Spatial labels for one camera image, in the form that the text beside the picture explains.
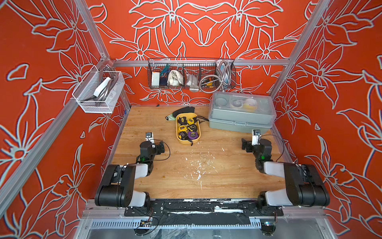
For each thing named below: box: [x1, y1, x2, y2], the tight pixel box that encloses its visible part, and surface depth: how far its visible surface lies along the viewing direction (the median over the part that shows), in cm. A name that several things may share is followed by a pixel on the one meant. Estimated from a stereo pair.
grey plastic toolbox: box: [208, 91, 277, 133], surface depth 97 cm
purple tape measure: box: [188, 131, 199, 140], surface depth 100 cm
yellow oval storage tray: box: [175, 112, 201, 144], surface depth 105 cm
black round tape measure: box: [188, 123, 197, 132], surface depth 105 cm
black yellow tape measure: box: [178, 116, 188, 125], surface depth 109 cm
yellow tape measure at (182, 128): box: [178, 125, 188, 132], surface depth 105 cm
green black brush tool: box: [165, 106, 196, 121], surface depth 119 cm
